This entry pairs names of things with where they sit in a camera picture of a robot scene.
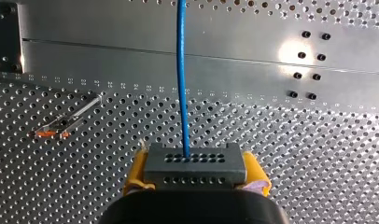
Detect metal post with orange clip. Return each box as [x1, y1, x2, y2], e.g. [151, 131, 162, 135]
[27, 92, 104, 140]

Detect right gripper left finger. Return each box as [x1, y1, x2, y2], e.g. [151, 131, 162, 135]
[122, 139, 156, 197]

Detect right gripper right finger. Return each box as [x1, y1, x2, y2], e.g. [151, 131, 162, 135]
[235, 150, 273, 198]

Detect blue cable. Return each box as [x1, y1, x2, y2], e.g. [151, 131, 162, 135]
[142, 0, 247, 189]

